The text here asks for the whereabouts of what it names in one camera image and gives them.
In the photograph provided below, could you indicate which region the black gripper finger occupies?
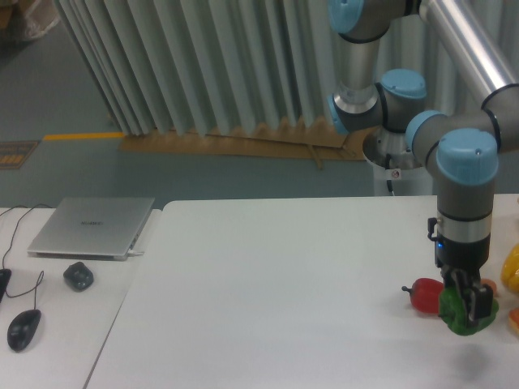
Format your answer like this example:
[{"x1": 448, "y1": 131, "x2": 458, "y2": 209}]
[
  {"x1": 470, "y1": 284, "x2": 493, "y2": 326},
  {"x1": 451, "y1": 269, "x2": 474, "y2": 324}
]

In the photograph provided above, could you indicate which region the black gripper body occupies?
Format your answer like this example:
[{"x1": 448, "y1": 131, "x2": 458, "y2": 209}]
[{"x1": 427, "y1": 216, "x2": 491, "y2": 289}]

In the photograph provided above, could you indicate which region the green bell pepper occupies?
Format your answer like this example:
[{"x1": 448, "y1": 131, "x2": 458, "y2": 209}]
[{"x1": 439, "y1": 287, "x2": 500, "y2": 336}]

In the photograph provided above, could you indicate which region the black computer mouse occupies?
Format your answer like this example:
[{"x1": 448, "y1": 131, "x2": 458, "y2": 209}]
[{"x1": 6, "y1": 309, "x2": 41, "y2": 352}]

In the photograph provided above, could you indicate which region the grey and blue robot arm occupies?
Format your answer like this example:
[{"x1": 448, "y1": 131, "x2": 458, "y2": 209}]
[{"x1": 327, "y1": 1, "x2": 518, "y2": 332}]

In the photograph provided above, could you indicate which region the red bell pepper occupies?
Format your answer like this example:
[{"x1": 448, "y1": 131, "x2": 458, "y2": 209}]
[{"x1": 401, "y1": 278, "x2": 444, "y2": 314}]

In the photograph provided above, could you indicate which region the yellow bell pepper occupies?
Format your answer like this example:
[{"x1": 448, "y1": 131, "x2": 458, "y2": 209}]
[{"x1": 500, "y1": 245, "x2": 519, "y2": 293}]

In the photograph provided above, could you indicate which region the peach coloured toy fruit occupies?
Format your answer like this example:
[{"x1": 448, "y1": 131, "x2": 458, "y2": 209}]
[{"x1": 481, "y1": 278, "x2": 499, "y2": 297}]

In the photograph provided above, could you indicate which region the orange toy fruit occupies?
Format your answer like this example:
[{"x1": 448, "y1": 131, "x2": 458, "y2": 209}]
[{"x1": 508, "y1": 308, "x2": 519, "y2": 334}]

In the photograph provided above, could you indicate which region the brown cardboard sheet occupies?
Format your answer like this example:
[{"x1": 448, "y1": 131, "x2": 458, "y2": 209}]
[{"x1": 118, "y1": 117, "x2": 375, "y2": 169}]

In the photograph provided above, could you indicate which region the white usb plug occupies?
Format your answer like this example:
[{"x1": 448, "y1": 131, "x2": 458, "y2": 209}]
[{"x1": 127, "y1": 250, "x2": 144, "y2": 257}]

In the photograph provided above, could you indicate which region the grey folding curtain screen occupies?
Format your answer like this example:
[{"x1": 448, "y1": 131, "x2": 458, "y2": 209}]
[{"x1": 55, "y1": 1, "x2": 517, "y2": 135}]

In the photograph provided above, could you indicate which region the black earbuds case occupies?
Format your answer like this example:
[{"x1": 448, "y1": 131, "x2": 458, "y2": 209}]
[{"x1": 63, "y1": 262, "x2": 94, "y2": 292}]

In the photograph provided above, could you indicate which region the silver closed laptop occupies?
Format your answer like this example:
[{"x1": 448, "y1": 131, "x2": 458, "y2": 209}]
[{"x1": 28, "y1": 197, "x2": 155, "y2": 260}]

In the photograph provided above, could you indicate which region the black keyboard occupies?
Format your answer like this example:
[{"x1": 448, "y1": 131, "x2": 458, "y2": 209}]
[{"x1": 0, "y1": 269, "x2": 12, "y2": 302}]

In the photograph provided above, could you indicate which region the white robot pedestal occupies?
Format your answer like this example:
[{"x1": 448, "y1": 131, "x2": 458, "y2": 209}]
[{"x1": 362, "y1": 127, "x2": 433, "y2": 196}]

